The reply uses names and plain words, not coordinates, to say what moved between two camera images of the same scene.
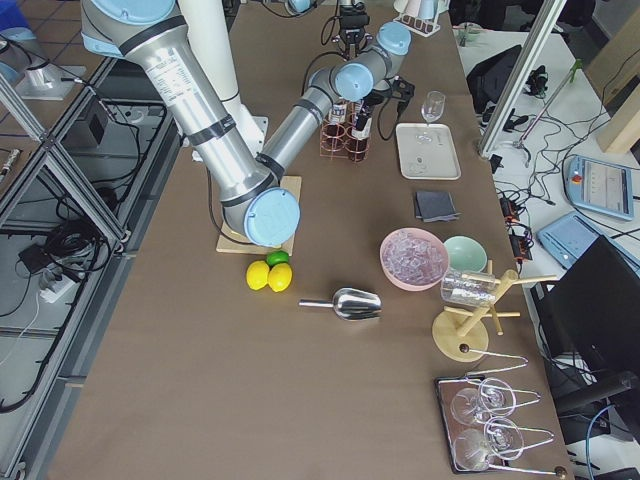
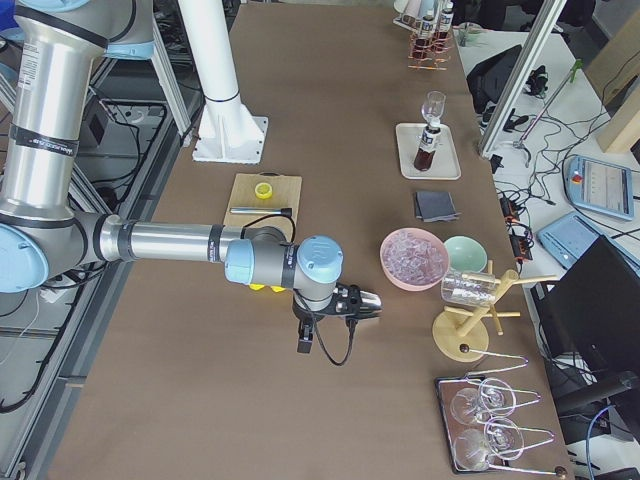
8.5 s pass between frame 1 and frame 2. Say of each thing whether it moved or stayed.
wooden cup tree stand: stayed
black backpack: stayed
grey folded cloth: stayed
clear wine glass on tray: stayed
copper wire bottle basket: moved
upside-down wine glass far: stayed
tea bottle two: moved
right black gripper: moved
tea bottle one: moved
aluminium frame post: stayed
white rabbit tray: stayed
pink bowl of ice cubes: stayed
